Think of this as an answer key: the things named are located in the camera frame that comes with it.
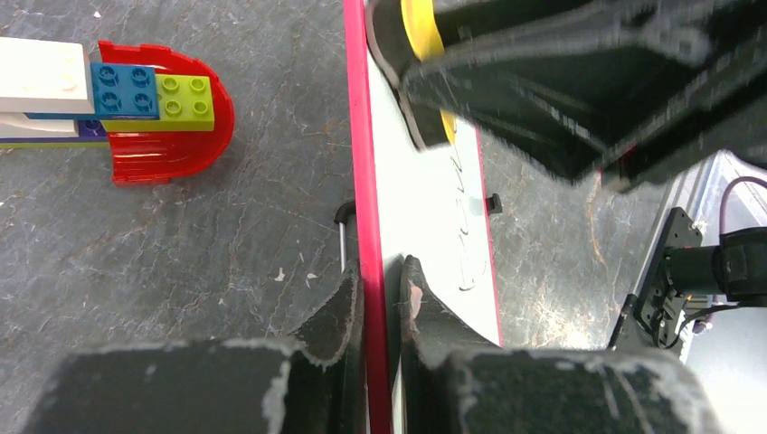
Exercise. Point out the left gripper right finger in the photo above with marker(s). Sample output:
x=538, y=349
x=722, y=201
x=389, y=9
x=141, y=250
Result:
x=456, y=381

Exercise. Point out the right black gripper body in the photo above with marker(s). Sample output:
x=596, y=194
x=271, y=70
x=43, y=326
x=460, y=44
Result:
x=673, y=82

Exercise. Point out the red toy block boat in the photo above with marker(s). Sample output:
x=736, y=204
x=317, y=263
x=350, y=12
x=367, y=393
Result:
x=162, y=114

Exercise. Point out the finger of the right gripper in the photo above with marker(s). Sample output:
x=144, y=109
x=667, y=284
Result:
x=539, y=18
x=558, y=113

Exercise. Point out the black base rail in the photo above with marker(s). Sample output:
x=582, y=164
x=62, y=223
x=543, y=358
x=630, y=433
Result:
x=651, y=315

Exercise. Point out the metal wire whiteboard stand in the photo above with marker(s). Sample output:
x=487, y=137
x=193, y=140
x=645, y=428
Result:
x=344, y=213

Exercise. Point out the black whiteboard clip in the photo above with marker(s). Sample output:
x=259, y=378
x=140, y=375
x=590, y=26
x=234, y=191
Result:
x=493, y=204

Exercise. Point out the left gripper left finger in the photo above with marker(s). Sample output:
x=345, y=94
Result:
x=309, y=381

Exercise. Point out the pink framed whiteboard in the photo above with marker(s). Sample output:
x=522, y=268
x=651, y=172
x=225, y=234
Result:
x=428, y=204

